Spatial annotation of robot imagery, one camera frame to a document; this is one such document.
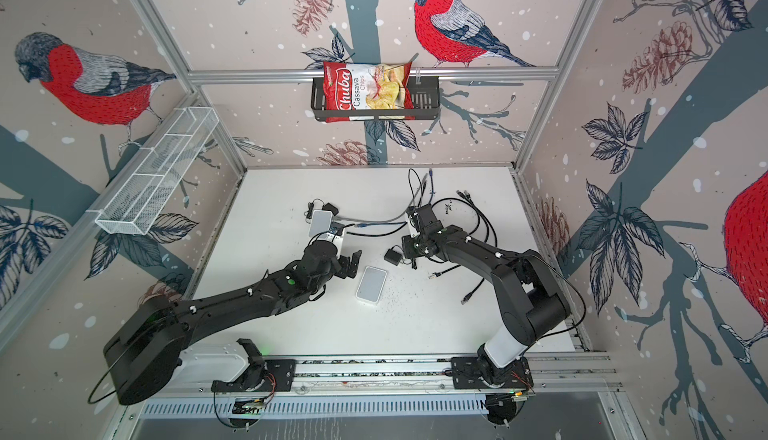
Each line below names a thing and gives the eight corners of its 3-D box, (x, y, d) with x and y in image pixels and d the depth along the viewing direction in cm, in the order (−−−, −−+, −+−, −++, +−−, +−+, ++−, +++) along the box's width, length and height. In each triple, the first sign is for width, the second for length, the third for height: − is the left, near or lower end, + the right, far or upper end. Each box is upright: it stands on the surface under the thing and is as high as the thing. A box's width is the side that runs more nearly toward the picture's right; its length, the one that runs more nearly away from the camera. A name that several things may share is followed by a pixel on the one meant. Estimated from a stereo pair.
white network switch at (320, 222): (308, 236, 101) (307, 232, 99) (313, 214, 107) (312, 210, 105) (328, 236, 101) (327, 232, 99) (332, 214, 107) (331, 210, 105)
